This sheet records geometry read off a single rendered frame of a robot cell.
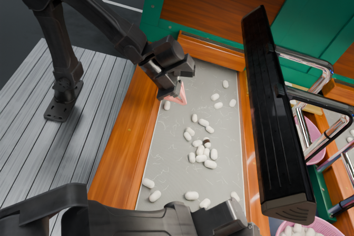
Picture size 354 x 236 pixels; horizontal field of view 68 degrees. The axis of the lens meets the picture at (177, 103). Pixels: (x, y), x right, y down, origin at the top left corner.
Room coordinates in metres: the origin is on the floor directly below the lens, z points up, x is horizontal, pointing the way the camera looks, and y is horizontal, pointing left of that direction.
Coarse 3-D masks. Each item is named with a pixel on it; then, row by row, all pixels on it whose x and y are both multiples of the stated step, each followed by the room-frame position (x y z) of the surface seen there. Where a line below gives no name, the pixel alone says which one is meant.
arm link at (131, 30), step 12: (24, 0) 0.51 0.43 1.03; (36, 0) 0.51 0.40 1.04; (48, 0) 0.52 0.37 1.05; (72, 0) 0.54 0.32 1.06; (84, 0) 0.55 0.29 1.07; (96, 0) 0.57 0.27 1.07; (84, 12) 0.55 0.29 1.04; (96, 12) 0.55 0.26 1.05; (108, 12) 0.57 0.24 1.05; (96, 24) 0.55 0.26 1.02; (108, 24) 0.55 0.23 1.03; (120, 24) 0.57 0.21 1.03; (132, 24) 0.61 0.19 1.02; (108, 36) 0.55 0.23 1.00; (120, 36) 0.55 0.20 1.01; (132, 36) 0.57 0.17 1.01; (144, 36) 0.61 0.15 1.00; (120, 48) 0.55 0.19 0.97
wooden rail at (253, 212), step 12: (240, 72) 0.97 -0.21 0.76; (240, 84) 0.89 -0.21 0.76; (240, 96) 0.82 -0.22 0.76; (240, 108) 0.77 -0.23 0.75; (240, 120) 0.71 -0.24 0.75; (252, 132) 0.65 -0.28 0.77; (252, 144) 0.60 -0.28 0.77; (252, 156) 0.55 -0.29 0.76; (252, 168) 0.51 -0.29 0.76; (252, 180) 0.47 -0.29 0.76; (252, 192) 0.43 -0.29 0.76; (252, 204) 0.39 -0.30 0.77; (252, 216) 0.36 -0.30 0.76; (264, 216) 0.37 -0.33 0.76; (264, 228) 0.34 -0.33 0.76
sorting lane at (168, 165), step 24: (216, 72) 0.94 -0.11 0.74; (192, 96) 0.74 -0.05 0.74; (168, 120) 0.59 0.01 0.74; (216, 120) 0.67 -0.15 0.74; (168, 144) 0.49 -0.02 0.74; (192, 144) 0.53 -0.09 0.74; (216, 144) 0.56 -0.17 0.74; (240, 144) 0.60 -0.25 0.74; (168, 168) 0.41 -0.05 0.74; (192, 168) 0.44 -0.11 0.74; (216, 168) 0.48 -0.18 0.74; (240, 168) 0.51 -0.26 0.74; (144, 192) 0.32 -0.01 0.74; (168, 192) 0.34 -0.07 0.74; (216, 192) 0.40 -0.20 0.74; (240, 192) 0.43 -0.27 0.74
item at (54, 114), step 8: (80, 80) 0.66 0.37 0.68; (80, 88) 0.62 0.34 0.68; (56, 96) 0.53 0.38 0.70; (64, 96) 0.54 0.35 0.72; (72, 96) 0.56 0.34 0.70; (56, 104) 0.52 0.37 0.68; (64, 104) 0.53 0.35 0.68; (72, 104) 0.54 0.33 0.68; (48, 112) 0.48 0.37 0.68; (56, 112) 0.49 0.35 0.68; (64, 112) 0.50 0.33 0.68; (56, 120) 0.47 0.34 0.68; (64, 120) 0.47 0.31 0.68
